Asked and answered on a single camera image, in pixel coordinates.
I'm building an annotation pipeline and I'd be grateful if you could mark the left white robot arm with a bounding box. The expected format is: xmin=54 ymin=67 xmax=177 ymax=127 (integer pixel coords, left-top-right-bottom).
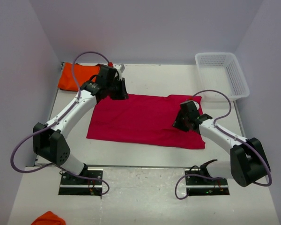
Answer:
xmin=33 ymin=64 xmax=128 ymax=184

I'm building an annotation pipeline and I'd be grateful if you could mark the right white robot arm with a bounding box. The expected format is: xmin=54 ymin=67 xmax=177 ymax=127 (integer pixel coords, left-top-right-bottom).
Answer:
xmin=173 ymin=100 xmax=272 ymax=187

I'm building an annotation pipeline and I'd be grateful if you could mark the pink t shirt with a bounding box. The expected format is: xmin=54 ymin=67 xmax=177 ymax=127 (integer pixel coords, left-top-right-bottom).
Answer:
xmin=86 ymin=94 xmax=205 ymax=150

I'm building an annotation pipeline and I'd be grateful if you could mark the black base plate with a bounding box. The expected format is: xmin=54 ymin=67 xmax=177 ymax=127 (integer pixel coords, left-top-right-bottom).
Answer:
xmin=185 ymin=167 xmax=230 ymax=196
xmin=58 ymin=171 xmax=103 ymax=196

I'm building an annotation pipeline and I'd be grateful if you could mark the orange cloth at bottom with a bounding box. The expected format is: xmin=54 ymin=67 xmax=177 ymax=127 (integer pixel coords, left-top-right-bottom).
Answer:
xmin=31 ymin=211 xmax=66 ymax=225

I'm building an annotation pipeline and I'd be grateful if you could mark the white plastic basket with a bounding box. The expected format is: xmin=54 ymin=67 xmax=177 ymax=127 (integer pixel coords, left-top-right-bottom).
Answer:
xmin=195 ymin=52 xmax=250 ymax=101

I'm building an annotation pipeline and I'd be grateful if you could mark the folded orange t shirt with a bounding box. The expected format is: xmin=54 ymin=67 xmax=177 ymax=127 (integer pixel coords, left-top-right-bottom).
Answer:
xmin=58 ymin=62 xmax=101 ymax=91

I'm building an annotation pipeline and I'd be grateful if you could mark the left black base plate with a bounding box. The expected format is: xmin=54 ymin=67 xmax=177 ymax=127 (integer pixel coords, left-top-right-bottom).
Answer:
xmin=58 ymin=171 xmax=103 ymax=196

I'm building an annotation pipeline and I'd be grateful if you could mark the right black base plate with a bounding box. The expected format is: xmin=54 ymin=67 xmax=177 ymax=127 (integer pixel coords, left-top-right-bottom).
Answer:
xmin=185 ymin=167 xmax=230 ymax=196

